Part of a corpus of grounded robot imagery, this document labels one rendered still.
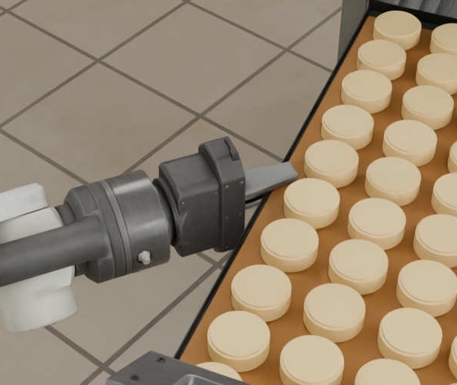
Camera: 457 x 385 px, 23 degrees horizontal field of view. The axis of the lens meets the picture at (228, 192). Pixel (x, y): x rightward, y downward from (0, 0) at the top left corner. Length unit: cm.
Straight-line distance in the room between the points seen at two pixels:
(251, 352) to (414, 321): 14
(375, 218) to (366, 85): 19
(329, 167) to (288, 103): 136
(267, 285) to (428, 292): 13
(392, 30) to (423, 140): 18
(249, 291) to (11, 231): 21
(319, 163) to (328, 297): 16
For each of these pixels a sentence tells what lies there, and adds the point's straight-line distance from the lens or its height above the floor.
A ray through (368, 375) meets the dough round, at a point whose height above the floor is 82.
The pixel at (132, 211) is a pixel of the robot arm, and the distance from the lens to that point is 96.
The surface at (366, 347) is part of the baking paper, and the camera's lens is 92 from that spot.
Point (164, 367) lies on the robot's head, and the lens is 38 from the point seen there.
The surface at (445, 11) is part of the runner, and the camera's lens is 181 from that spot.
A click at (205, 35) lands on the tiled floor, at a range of 258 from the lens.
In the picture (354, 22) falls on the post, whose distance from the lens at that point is 132.
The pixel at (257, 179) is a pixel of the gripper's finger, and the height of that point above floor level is 81.
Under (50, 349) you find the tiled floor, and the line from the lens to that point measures 195.
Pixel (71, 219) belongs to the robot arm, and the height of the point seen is 83.
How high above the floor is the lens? 152
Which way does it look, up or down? 44 degrees down
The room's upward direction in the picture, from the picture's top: straight up
